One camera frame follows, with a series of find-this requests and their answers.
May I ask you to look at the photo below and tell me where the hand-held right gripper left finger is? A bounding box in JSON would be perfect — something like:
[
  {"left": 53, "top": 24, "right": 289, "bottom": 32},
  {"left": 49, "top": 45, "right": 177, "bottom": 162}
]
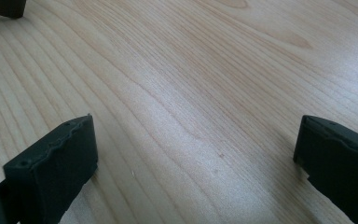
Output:
[{"left": 3, "top": 113, "right": 99, "bottom": 224}]

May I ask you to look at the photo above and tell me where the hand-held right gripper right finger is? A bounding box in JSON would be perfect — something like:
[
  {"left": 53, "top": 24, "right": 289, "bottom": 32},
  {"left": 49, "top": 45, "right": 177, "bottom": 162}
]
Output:
[{"left": 293, "top": 114, "right": 358, "bottom": 224}]

